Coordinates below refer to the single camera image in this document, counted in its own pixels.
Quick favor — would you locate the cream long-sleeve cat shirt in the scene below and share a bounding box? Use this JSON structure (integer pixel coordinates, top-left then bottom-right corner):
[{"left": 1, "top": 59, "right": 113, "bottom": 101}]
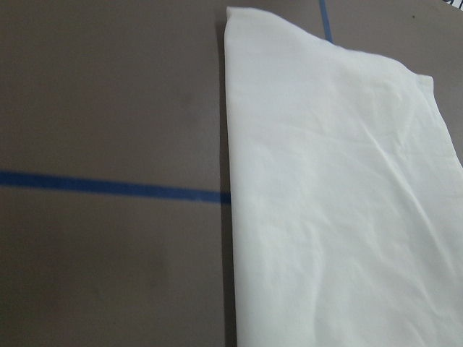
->
[{"left": 224, "top": 7, "right": 462, "bottom": 346}]

